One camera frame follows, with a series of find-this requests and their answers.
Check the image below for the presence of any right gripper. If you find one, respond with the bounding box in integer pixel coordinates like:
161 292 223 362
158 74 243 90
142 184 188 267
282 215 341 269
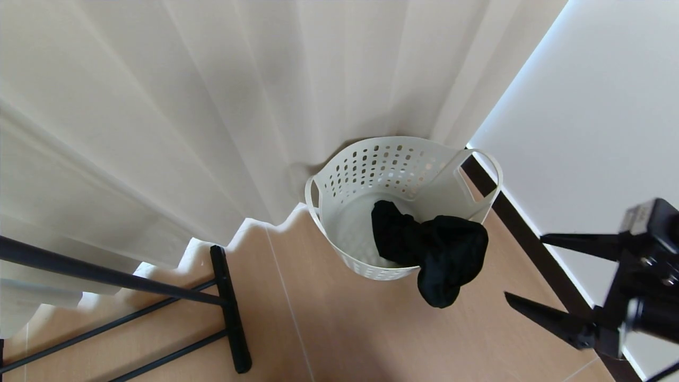
504 232 679 360

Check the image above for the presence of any black garment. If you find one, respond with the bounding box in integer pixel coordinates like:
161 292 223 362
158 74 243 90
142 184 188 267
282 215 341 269
371 200 489 309

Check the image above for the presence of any white laundry basket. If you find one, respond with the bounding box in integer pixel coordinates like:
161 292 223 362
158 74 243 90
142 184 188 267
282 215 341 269
305 136 503 281

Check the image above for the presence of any black clothes rack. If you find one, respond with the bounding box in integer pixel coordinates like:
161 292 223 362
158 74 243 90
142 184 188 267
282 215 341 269
0 235 253 382

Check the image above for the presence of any beige curtain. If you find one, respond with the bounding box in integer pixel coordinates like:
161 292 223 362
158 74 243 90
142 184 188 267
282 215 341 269
0 0 568 340

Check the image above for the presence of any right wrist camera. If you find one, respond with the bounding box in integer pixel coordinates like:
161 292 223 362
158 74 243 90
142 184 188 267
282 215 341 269
618 198 679 298

